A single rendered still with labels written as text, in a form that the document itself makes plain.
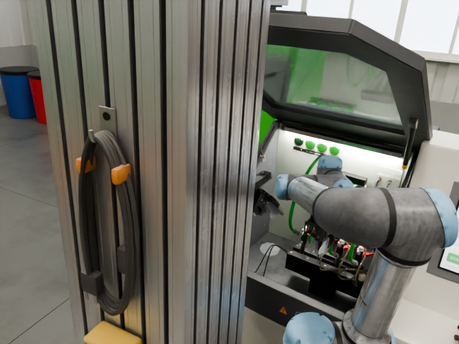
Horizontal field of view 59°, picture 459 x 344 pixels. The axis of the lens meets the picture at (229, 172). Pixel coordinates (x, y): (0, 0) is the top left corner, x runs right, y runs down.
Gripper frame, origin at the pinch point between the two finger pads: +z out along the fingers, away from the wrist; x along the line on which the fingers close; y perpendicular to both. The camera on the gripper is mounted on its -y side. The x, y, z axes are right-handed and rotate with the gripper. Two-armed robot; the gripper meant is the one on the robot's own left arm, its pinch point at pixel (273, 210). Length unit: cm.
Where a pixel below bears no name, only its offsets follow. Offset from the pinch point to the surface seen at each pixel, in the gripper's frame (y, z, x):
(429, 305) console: 4, 51, 43
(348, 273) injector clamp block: 1.5, 44.1, 13.1
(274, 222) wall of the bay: -20, 53, -41
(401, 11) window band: -365, 175, -99
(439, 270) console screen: -7, 43, 46
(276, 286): 19.9, 26.5, -4.9
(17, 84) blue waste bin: -163, 15, -597
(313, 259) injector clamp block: 1.0, 39.2, -1.7
